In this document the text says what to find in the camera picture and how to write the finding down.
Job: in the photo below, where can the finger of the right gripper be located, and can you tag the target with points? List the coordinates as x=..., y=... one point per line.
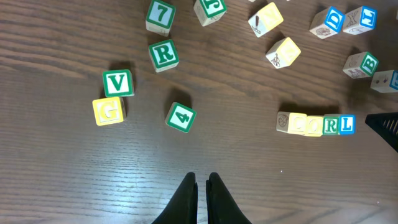
x=385, y=125

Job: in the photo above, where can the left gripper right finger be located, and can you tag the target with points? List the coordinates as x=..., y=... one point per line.
x=222, y=209

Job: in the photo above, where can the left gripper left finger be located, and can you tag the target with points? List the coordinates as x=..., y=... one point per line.
x=182, y=207

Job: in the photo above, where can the blue l block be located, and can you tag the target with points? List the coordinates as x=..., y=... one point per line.
x=360, y=20
x=347, y=124

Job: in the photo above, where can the yellow O block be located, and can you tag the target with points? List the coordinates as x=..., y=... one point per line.
x=314, y=126

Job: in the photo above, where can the yellow C block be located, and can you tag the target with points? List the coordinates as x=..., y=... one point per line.
x=291, y=123

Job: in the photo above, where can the green r block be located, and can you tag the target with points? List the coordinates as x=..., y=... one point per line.
x=163, y=55
x=331, y=124

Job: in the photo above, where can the blue 5 block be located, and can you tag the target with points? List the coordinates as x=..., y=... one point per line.
x=385, y=82

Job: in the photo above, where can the green B block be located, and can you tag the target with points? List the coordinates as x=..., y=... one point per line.
x=362, y=65

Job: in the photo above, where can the green 4 block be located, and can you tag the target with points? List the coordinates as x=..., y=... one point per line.
x=180, y=117

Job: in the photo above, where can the blue D block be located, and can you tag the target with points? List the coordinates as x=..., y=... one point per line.
x=327, y=23

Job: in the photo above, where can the yellow block lower left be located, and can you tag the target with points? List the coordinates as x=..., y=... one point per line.
x=109, y=110

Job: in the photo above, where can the yellow S block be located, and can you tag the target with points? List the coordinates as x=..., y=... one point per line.
x=283, y=53

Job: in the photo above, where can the green V block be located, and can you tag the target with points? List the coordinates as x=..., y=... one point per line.
x=118, y=83

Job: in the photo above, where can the yellow K block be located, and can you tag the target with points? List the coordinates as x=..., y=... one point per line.
x=265, y=19

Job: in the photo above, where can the green 7 block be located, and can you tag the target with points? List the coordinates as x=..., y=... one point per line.
x=160, y=17

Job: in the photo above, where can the green J block left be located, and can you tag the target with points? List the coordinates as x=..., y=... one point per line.
x=209, y=11

